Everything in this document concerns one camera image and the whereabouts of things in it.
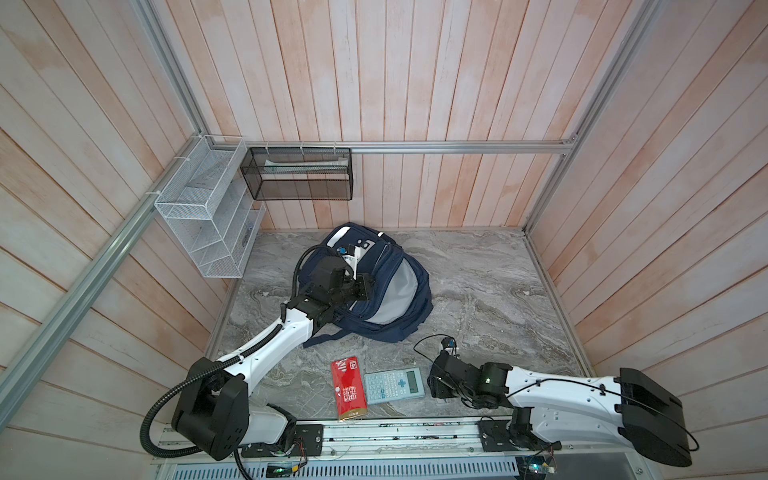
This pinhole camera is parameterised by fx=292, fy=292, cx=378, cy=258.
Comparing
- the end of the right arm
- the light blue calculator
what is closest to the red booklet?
the light blue calculator

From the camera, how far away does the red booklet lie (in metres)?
0.80

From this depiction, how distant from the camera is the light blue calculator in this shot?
2.66 ft

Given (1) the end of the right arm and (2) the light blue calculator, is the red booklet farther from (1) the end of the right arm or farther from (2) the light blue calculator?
(1) the end of the right arm

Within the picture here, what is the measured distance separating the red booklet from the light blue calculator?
23 mm
